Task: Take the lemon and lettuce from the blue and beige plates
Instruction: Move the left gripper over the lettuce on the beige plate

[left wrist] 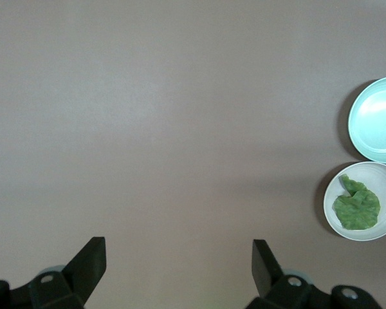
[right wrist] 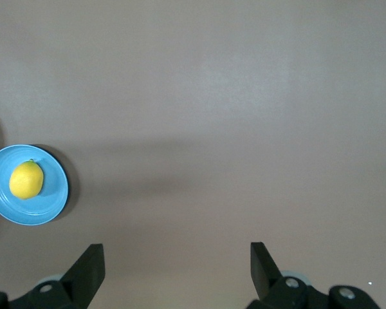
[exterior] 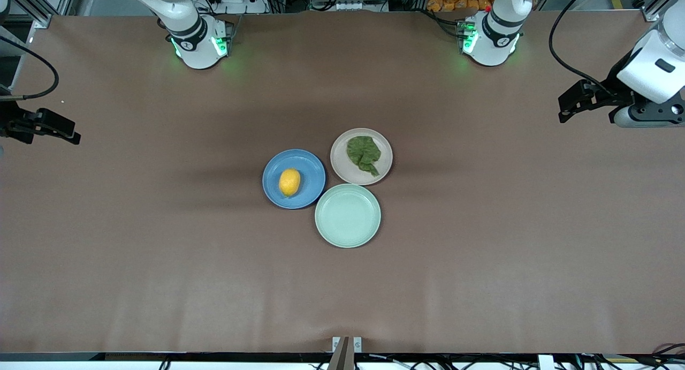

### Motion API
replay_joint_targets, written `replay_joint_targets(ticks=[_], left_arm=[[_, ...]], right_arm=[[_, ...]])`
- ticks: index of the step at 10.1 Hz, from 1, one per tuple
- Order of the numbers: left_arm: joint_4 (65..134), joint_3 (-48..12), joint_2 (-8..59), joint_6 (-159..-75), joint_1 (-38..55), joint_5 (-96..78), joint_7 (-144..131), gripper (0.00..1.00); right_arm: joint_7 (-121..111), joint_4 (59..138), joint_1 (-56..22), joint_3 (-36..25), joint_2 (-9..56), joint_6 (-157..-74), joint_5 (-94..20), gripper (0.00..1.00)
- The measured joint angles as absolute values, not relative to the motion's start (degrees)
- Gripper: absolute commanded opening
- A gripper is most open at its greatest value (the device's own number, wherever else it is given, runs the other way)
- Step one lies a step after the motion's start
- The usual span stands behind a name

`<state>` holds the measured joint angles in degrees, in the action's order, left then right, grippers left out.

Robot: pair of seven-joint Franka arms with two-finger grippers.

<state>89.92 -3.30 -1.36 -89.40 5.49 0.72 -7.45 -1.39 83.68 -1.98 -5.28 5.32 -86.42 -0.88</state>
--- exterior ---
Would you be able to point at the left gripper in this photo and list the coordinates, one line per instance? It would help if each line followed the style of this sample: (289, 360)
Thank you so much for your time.
(611, 95)

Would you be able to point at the green lettuce leaf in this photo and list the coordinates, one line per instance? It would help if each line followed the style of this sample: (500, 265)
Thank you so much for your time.
(364, 153)

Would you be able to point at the yellow lemon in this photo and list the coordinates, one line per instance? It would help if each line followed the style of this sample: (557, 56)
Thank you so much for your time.
(289, 182)

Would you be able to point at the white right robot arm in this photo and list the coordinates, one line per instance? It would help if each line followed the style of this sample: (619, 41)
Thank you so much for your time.
(195, 43)

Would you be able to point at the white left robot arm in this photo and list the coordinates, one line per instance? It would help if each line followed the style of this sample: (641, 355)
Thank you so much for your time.
(489, 40)

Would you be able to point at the beige plate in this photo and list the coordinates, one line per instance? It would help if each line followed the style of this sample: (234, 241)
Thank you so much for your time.
(340, 156)

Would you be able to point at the blue plate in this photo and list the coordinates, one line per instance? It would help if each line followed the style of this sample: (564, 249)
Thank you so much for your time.
(310, 174)

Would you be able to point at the pale green plate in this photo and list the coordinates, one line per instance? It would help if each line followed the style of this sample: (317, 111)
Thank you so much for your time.
(348, 216)

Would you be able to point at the aluminium frame corner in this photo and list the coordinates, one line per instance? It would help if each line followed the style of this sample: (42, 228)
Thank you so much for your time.
(37, 11)
(661, 6)

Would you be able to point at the metal bracket with brown post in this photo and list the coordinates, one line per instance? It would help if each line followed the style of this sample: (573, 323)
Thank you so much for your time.
(342, 354)

